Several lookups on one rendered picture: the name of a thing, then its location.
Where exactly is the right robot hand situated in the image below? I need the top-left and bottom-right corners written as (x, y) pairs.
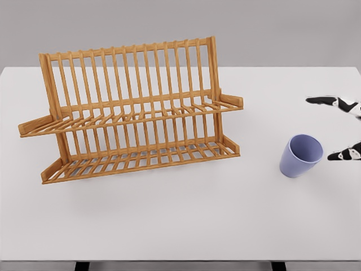
top-left (305, 96), bottom-right (361, 162)

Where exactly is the lilac plastic cup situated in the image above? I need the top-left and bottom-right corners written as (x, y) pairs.
top-left (279, 134), bottom-right (324, 179)

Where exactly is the wooden two-tier dish rack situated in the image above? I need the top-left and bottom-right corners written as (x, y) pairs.
top-left (18, 36), bottom-right (244, 185)

